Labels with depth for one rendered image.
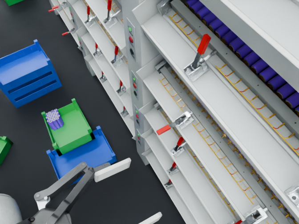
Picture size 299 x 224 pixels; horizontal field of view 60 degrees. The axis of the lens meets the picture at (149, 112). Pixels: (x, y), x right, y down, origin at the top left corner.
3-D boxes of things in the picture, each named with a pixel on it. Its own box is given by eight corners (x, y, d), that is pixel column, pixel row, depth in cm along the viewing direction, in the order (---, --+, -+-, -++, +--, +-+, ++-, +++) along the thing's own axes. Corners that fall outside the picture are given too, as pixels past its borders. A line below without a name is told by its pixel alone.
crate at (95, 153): (64, 189, 131) (59, 184, 124) (50, 156, 140) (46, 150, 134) (117, 161, 139) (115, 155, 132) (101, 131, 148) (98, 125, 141)
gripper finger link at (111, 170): (95, 182, 47) (94, 179, 48) (129, 167, 50) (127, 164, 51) (95, 176, 45) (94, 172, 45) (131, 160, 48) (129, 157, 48)
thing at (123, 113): (139, 142, 134) (128, 136, 122) (92, 65, 161) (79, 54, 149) (170, 119, 132) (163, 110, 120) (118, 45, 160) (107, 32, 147)
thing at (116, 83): (137, 124, 117) (125, 114, 105) (85, 41, 144) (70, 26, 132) (173, 97, 116) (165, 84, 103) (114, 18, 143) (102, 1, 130)
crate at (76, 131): (46, 122, 151) (40, 112, 146) (78, 107, 157) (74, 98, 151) (58, 156, 131) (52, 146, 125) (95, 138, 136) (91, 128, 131)
